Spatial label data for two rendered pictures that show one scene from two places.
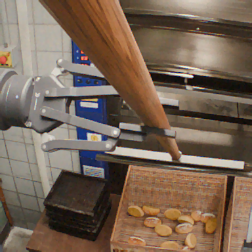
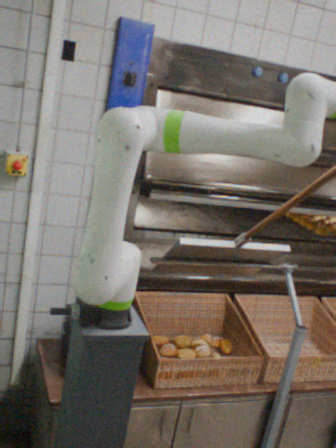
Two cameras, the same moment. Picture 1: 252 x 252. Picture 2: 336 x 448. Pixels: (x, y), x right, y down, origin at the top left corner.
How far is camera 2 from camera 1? 1.48 m
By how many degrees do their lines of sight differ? 36
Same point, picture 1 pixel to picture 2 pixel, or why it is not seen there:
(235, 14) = not seen: hidden behind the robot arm
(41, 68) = (54, 183)
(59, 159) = (50, 298)
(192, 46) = (208, 163)
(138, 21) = not seen: hidden behind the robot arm
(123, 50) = not seen: outside the picture
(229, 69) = (239, 182)
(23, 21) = (46, 122)
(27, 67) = (39, 180)
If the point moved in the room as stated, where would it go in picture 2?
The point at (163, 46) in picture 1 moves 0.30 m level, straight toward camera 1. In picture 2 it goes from (183, 163) to (214, 178)
